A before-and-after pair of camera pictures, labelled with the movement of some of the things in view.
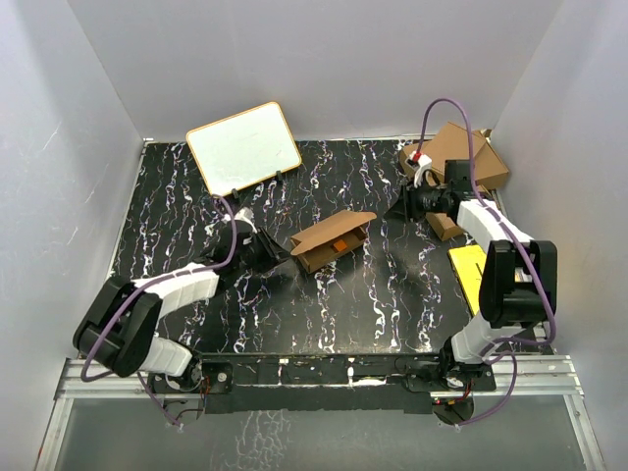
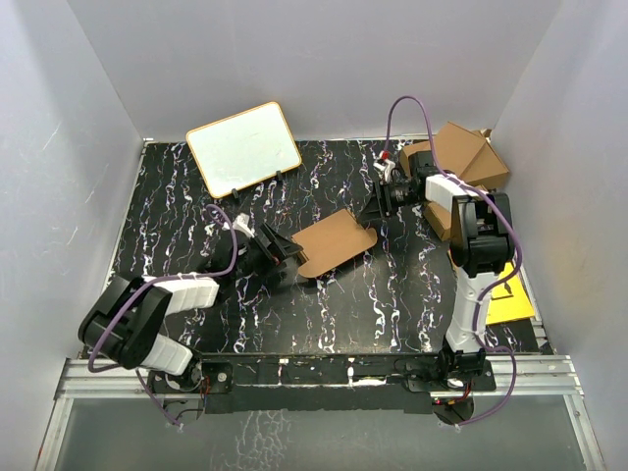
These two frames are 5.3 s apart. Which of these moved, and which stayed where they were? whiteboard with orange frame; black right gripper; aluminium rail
Moved: black right gripper
Stayed: aluminium rail; whiteboard with orange frame
